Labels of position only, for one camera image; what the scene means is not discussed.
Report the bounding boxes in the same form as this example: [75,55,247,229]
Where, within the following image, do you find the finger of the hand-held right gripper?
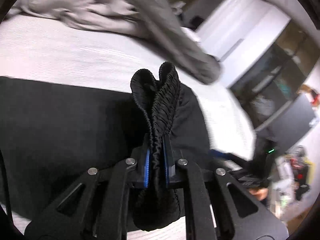
[209,149,250,167]

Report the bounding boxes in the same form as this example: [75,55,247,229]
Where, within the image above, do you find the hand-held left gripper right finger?
[162,135,289,240]

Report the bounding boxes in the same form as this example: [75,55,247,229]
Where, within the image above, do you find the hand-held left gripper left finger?
[24,134,150,240]

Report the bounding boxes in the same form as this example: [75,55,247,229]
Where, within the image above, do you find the black pants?
[0,61,210,232]

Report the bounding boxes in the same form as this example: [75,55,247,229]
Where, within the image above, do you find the person's right hand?
[250,187,269,201]

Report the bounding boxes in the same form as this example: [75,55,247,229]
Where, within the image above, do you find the dark flat screen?
[255,94,318,150]

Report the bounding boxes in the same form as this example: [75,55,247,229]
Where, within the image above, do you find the open wardrobe shelves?
[229,22,320,130]

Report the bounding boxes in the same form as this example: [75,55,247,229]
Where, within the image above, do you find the white curtain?
[195,0,293,60]

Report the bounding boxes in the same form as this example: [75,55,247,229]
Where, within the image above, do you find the grey duvet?
[5,0,222,84]

